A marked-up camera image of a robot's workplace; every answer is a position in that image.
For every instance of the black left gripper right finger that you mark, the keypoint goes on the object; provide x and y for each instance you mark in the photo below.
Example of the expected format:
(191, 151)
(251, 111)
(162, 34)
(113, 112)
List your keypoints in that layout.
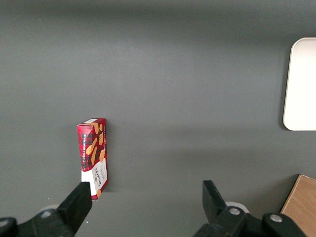
(214, 200)

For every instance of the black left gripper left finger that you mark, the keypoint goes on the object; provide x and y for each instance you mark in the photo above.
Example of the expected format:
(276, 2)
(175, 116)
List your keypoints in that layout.
(74, 205)

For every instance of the cream rectangular tray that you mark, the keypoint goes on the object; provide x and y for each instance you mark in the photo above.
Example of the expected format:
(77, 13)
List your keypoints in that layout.
(302, 86)

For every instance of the wooden drawer cabinet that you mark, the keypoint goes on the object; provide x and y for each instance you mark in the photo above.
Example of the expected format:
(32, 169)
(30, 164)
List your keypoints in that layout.
(302, 207)

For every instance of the red tartan shortbread box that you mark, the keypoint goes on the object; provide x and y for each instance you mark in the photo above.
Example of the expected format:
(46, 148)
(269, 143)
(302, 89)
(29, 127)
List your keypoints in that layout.
(95, 158)

